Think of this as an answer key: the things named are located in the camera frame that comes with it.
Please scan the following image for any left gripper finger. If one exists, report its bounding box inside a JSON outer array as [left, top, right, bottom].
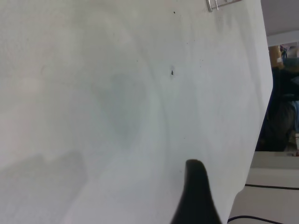
[[170, 159, 222, 224]]

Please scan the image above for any brown cardboard box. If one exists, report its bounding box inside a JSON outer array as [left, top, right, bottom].
[[268, 45, 285, 69]]

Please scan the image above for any metal wire plate rack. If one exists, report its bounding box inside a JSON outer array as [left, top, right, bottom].
[[206, 0, 243, 12]]

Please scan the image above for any person in dark clothes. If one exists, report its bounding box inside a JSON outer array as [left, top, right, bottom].
[[256, 45, 299, 152]]

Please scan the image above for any thin black cable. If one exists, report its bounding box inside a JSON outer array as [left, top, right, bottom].
[[244, 183, 299, 190], [228, 215, 299, 224]]

